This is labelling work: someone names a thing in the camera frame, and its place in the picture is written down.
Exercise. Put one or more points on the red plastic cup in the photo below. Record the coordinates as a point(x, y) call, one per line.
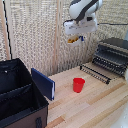
point(78, 85)

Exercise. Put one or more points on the blue book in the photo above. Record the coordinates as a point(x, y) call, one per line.
point(43, 83)

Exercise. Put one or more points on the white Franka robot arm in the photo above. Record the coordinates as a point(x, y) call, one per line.
point(83, 9)

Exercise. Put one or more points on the black vertical pole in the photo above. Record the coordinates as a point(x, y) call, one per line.
point(6, 30)

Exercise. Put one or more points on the black oven tray rack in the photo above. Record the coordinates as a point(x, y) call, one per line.
point(95, 74)

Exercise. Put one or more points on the yellow food piece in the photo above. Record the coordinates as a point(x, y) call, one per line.
point(72, 40)

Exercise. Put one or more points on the black fabric storage box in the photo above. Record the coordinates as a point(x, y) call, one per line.
point(16, 96)

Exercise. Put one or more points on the beige woven folding screen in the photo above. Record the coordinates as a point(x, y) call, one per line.
point(30, 33)

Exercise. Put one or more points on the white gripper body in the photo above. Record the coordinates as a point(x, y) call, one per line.
point(80, 28)

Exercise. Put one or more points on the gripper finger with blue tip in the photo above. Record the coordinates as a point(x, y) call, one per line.
point(82, 38)
point(71, 39)

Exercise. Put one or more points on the black toaster oven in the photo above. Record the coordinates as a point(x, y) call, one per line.
point(113, 55)

